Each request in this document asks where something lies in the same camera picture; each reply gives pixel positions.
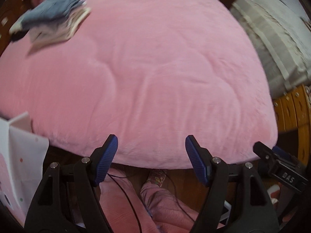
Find blue denim jeans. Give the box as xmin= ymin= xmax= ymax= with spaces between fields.
xmin=9 ymin=0 xmax=84 ymax=35

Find folded white clothes stack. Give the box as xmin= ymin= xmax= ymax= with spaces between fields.
xmin=28 ymin=5 xmax=91 ymax=51

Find wooden drawer cabinet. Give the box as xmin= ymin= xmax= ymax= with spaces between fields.
xmin=273 ymin=84 xmax=310 ymax=165

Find pink pajama trousers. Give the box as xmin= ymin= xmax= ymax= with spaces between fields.
xmin=100 ymin=168 xmax=198 ymax=232

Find white sheer curtain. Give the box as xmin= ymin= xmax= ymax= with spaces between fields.
xmin=230 ymin=0 xmax=310 ymax=98

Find pink plush bed cover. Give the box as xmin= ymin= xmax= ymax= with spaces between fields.
xmin=1 ymin=0 xmax=278 ymax=169

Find brown wooden headboard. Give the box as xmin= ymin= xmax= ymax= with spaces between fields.
xmin=0 ymin=0 xmax=31 ymax=54

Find black cable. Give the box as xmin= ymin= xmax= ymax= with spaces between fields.
xmin=106 ymin=173 xmax=143 ymax=233

